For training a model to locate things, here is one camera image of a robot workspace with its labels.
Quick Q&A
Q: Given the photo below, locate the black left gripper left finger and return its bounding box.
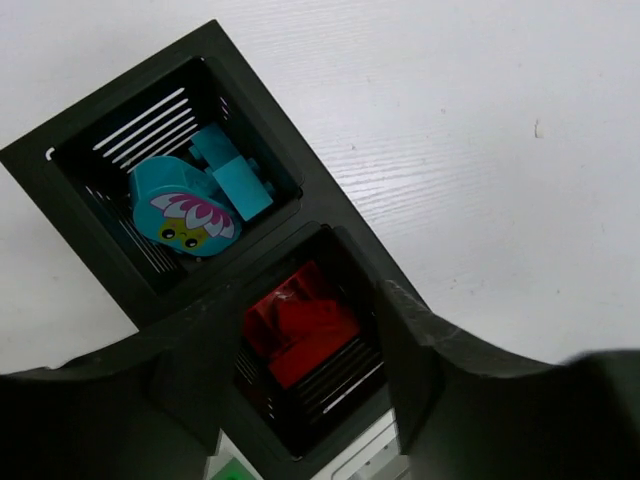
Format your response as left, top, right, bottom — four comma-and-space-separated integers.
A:
1, 281, 243, 479

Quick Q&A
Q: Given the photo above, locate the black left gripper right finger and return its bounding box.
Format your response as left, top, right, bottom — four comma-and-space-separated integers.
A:
377, 281, 639, 479

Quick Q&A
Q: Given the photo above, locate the red round lego piece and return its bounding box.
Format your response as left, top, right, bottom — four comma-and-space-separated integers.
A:
243, 261, 360, 389

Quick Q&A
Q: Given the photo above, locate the light blue lego brick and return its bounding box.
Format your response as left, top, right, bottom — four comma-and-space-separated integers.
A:
190, 124, 275, 221

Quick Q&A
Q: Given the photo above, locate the white slotted container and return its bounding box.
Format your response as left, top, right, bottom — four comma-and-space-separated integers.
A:
202, 409, 413, 479

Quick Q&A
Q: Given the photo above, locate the teal flower face lego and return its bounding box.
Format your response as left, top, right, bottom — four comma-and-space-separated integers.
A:
129, 156, 242, 257

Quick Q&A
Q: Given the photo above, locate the black slotted container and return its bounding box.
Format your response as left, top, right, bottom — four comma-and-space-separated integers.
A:
1, 21, 408, 479

